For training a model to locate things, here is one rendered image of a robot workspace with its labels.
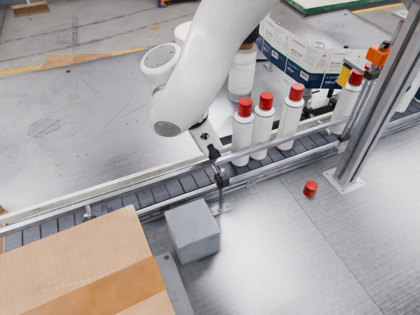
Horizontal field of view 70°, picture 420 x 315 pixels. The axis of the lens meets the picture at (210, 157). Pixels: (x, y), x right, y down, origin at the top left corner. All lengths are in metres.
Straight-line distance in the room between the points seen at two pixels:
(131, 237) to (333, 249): 0.52
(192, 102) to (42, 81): 1.01
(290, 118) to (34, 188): 0.73
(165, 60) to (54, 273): 0.37
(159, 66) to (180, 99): 0.09
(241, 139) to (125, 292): 0.48
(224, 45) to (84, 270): 0.37
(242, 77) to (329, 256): 0.58
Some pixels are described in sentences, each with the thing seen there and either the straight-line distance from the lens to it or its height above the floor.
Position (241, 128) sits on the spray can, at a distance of 0.74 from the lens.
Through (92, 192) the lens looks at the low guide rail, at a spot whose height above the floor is 0.91.
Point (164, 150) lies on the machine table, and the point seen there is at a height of 0.83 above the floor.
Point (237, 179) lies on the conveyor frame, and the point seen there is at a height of 0.88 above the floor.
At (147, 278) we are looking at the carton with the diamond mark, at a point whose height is 1.12.
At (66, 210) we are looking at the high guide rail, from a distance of 0.72.
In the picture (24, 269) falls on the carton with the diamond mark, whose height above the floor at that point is 1.12.
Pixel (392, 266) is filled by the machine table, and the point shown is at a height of 0.83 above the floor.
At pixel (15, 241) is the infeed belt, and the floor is 0.88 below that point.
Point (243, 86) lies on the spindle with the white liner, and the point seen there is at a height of 0.95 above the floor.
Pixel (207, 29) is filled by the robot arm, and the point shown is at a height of 1.31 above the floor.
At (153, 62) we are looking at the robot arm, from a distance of 0.56.
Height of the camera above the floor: 1.51
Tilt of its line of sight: 47 degrees down
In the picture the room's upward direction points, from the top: straight up
